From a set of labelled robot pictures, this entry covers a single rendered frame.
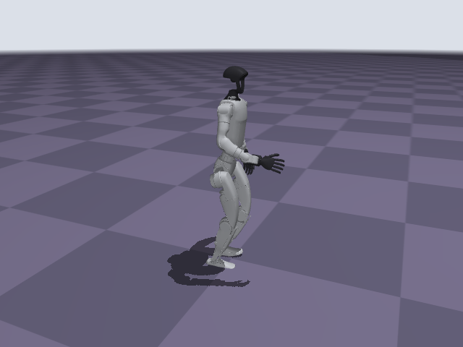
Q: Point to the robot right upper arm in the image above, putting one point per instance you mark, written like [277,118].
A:
[224,112]

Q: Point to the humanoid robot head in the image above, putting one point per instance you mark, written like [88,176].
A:
[235,74]

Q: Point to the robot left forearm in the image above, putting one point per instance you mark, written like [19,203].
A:
[243,147]

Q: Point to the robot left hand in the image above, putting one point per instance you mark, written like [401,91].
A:
[248,166]

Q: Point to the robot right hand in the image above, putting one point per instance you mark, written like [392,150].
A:
[268,162]

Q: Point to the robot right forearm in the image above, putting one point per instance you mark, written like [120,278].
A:
[237,153]

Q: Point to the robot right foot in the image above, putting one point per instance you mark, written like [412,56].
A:
[221,263]

